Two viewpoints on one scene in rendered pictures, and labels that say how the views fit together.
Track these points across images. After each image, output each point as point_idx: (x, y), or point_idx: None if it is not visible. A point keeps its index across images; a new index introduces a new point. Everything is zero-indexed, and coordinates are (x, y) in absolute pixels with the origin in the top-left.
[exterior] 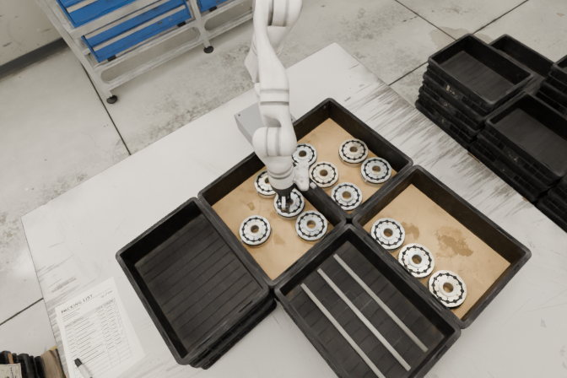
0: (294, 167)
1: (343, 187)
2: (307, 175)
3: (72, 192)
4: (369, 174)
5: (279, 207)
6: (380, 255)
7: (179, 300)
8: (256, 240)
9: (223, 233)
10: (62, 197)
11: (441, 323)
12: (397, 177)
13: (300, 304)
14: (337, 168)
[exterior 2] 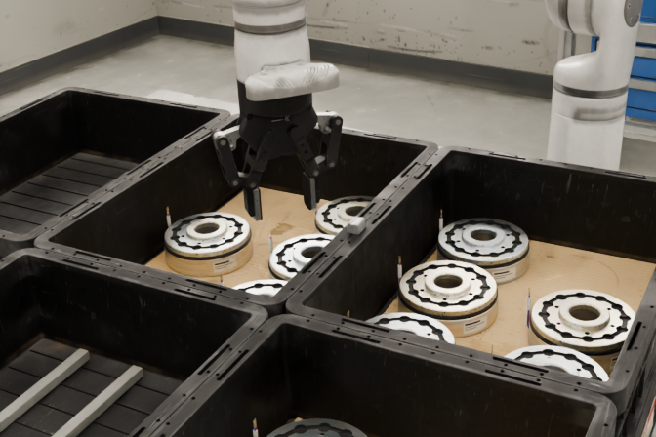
0: (302, 61)
1: (426, 330)
2: (287, 78)
3: (230, 107)
4: None
5: (211, 133)
6: (181, 392)
7: (11, 214)
8: (178, 243)
9: (153, 159)
10: (215, 103)
11: None
12: (512, 368)
13: (30, 370)
14: (503, 325)
